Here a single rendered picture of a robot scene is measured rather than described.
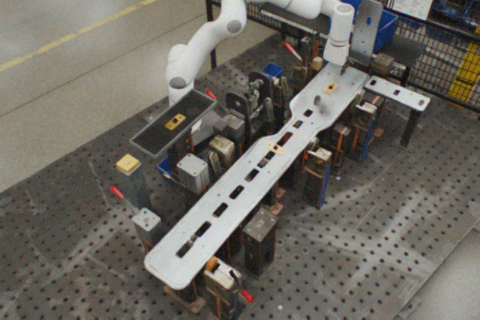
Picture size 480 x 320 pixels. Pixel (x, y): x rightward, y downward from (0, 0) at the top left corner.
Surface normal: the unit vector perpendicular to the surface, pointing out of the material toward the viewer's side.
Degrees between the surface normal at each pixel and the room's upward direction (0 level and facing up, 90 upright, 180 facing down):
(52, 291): 0
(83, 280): 0
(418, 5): 90
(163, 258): 0
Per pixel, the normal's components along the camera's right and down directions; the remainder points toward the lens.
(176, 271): -0.02, -0.66
